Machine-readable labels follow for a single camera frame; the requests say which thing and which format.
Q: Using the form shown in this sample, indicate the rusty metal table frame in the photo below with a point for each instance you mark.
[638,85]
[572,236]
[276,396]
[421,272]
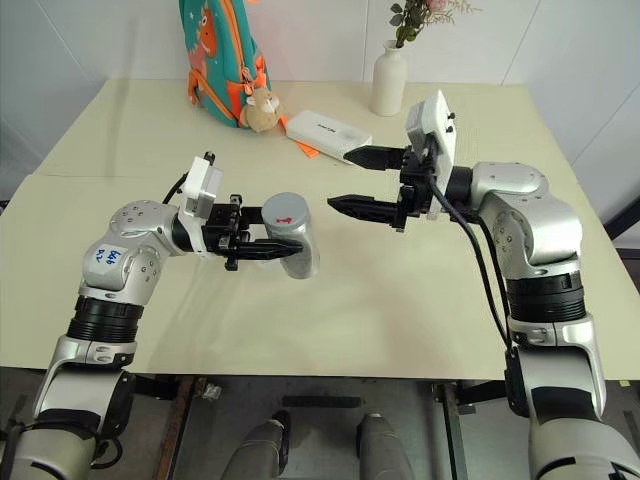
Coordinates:
[175,430]

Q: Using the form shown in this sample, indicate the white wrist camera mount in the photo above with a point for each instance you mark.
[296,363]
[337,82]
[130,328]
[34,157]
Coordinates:
[201,184]
[440,130]

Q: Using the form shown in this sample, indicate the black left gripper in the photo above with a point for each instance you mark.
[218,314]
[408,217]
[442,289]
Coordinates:
[227,220]

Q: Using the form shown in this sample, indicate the grey jar lid red mark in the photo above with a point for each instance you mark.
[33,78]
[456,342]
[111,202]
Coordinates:
[285,212]

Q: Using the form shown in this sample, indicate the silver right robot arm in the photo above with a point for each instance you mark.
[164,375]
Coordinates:
[540,240]

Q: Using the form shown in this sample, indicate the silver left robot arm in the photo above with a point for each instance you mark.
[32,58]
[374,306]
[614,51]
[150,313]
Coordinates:
[125,250]

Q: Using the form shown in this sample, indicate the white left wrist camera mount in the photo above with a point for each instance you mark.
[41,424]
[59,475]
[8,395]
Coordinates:
[201,184]

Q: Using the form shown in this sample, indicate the brown plush hamster toy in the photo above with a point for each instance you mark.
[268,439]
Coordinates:
[262,110]

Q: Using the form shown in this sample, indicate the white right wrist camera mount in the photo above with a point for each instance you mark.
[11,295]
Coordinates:
[440,130]

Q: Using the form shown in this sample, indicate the black metal stand leg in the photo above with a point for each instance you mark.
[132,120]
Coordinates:
[625,225]

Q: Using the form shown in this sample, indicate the white flat box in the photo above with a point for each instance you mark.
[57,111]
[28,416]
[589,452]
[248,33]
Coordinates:
[327,132]

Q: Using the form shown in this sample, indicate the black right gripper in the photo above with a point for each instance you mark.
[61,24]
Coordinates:
[415,182]

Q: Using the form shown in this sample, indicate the orange card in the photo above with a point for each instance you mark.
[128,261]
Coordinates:
[306,149]

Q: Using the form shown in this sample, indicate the black flat bar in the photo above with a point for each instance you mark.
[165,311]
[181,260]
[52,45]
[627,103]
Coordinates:
[322,401]

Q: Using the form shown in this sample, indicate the silver jar body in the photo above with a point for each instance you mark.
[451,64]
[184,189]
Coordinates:
[302,250]

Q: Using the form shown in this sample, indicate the teal orange children's backpack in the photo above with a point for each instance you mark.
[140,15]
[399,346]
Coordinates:
[220,50]

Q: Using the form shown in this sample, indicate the pink flower sprig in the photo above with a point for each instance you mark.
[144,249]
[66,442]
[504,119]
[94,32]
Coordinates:
[415,20]

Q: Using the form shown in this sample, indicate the grey rounded robot foot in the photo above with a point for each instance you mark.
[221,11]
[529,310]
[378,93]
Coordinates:
[260,447]
[382,447]

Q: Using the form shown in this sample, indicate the white ceramic vase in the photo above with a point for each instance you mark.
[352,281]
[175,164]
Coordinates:
[388,80]

